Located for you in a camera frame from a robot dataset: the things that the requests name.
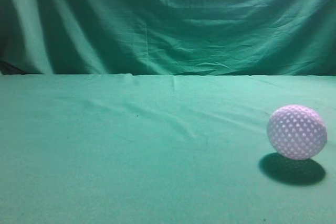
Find white dimpled golf ball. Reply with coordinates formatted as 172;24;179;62
266;104;328;160

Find green backdrop cloth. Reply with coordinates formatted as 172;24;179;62
1;0;335;76

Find green table cloth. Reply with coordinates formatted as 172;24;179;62
1;74;335;223

